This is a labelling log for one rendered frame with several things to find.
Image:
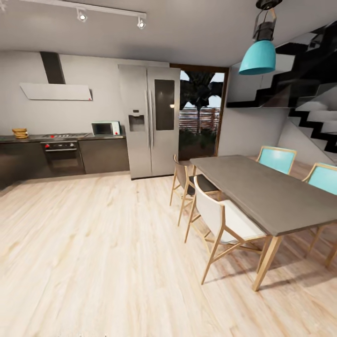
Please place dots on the popcorn bag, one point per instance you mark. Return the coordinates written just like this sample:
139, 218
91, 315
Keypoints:
20, 133

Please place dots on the range hood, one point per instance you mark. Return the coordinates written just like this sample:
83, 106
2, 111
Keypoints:
56, 89

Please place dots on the microwave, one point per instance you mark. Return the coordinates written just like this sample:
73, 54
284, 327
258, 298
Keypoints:
102, 128

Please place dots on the stairs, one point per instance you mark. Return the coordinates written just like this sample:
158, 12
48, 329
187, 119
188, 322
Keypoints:
304, 81

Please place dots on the fixed window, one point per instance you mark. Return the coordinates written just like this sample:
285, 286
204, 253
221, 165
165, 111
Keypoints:
202, 96

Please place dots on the breakfast table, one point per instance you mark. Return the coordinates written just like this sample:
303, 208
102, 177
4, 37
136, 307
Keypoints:
280, 203

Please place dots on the room light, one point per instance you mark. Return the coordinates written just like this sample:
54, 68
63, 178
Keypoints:
261, 56

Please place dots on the fridge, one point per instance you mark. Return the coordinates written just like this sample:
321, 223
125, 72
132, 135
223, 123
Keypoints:
151, 106

